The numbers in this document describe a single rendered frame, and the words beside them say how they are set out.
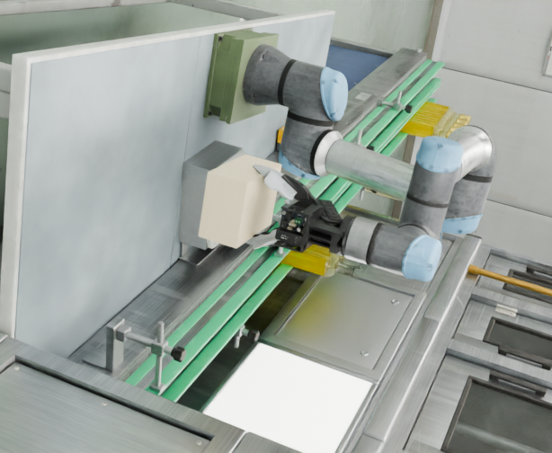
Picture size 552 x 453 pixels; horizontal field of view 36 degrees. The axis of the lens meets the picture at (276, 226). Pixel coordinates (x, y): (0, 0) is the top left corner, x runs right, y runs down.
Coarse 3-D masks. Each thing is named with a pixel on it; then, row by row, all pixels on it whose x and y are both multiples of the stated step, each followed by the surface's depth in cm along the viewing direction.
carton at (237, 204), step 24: (216, 168) 146; (240, 168) 149; (216, 192) 144; (240, 192) 142; (264, 192) 151; (216, 216) 145; (240, 216) 144; (264, 216) 155; (216, 240) 147; (240, 240) 146
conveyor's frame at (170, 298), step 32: (384, 64) 350; (416, 64) 357; (352, 96) 311; (384, 96) 318; (224, 256) 219; (160, 288) 203; (192, 288) 205; (128, 320) 190; (160, 320) 191; (128, 352) 180
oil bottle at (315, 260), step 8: (312, 248) 234; (320, 248) 234; (288, 256) 234; (296, 256) 233; (304, 256) 232; (312, 256) 231; (320, 256) 230; (328, 256) 231; (336, 256) 232; (288, 264) 235; (296, 264) 234; (304, 264) 233; (312, 264) 232; (320, 264) 230; (328, 264) 229; (336, 264) 231; (320, 272) 232; (328, 272) 231
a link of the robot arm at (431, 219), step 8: (408, 200) 146; (408, 208) 146; (416, 208) 144; (424, 208) 144; (432, 208) 144; (440, 208) 144; (408, 216) 146; (416, 216) 145; (424, 216) 144; (432, 216) 144; (440, 216) 145; (400, 224) 148; (408, 224) 144; (416, 224) 145; (424, 224) 145; (432, 224) 145; (440, 224) 146; (432, 232) 145; (440, 232) 147; (440, 240) 150
